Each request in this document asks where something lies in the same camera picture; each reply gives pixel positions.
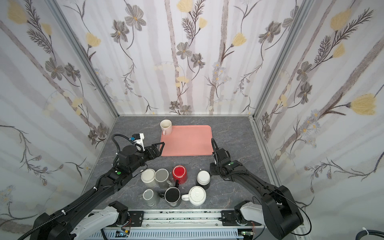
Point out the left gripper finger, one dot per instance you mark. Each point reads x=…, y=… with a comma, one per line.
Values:
x=159, y=146
x=158, y=152

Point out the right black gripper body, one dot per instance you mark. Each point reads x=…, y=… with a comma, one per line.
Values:
x=218, y=154

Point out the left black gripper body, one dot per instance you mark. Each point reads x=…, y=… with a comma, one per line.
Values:
x=147, y=156

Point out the dark mug white base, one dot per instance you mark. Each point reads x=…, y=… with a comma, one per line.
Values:
x=203, y=179

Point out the pale pink mug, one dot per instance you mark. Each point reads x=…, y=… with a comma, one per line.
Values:
x=166, y=127

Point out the red mug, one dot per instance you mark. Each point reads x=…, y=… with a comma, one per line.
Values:
x=180, y=175

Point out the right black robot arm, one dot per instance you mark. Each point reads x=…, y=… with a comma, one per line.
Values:
x=276, y=208

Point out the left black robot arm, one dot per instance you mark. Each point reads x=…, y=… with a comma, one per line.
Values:
x=127, y=161

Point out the grey upright mug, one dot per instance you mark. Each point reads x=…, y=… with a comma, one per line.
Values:
x=162, y=177

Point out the cream upside-down mug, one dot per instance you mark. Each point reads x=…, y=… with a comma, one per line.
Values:
x=148, y=178

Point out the white ribbed upside-down mug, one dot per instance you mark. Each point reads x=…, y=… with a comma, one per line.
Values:
x=196, y=196

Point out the black interior steel mug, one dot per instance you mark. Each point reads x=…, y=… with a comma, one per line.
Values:
x=172, y=196

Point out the small grey mug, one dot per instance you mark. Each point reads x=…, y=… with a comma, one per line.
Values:
x=151, y=198

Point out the pink rectangular tray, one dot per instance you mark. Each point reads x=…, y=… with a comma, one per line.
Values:
x=192, y=140

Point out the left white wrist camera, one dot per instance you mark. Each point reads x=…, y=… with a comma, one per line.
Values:
x=138, y=140

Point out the aluminium mounting rail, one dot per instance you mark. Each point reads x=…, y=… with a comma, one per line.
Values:
x=180, y=218

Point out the white perforated cable duct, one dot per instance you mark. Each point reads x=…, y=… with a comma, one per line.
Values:
x=176, y=234

